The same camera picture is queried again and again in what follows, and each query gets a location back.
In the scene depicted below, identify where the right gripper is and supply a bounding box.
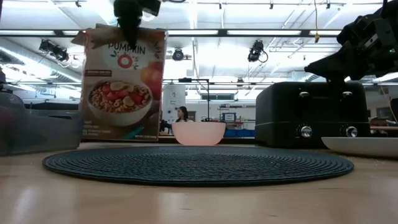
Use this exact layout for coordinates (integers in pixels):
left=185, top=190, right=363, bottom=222
left=304, top=0, right=398, bottom=85

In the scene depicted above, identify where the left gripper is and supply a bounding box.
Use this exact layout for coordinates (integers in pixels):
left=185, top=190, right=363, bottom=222
left=113, top=0, right=163, bottom=50

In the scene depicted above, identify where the pumpkin O's cereal box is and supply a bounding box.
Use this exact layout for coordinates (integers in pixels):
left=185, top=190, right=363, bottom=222
left=71, top=24, right=167, bottom=142

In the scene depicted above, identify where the pale blue plate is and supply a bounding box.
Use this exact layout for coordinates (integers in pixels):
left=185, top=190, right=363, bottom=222
left=321, top=136, right=398, bottom=158

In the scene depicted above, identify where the pink bowl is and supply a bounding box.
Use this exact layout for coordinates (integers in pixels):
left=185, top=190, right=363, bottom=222
left=171, top=121, right=227, bottom=146

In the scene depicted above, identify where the black four-slot toaster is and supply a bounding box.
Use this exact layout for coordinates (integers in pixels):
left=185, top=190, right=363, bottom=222
left=254, top=81, right=371, bottom=149

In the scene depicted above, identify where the white cabinet machine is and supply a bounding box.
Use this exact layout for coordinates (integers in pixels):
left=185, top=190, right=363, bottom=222
left=162, top=84, right=187, bottom=124

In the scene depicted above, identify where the person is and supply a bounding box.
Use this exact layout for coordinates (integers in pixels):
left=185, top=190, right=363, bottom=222
left=175, top=106, right=191, bottom=123

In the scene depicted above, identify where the blue storage bins row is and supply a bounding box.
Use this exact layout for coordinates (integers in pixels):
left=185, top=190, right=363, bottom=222
left=223, top=128, right=256, bottom=138

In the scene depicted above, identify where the grey translucent plastic bin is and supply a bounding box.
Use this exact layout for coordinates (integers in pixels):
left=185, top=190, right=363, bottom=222
left=0, top=91, right=83, bottom=157

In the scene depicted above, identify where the round dark blue placemat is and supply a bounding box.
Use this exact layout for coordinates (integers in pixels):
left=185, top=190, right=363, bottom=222
left=42, top=146, right=355, bottom=188

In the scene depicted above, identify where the yellow hanging cable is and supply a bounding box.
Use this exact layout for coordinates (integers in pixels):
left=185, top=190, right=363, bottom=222
left=313, top=0, right=322, bottom=44

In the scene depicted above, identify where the black ceiling-mounted camera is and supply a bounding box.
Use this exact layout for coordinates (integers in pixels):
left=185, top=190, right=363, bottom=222
left=247, top=40, right=269, bottom=63
left=38, top=39, right=70, bottom=62
left=172, top=47, right=185, bottom=62

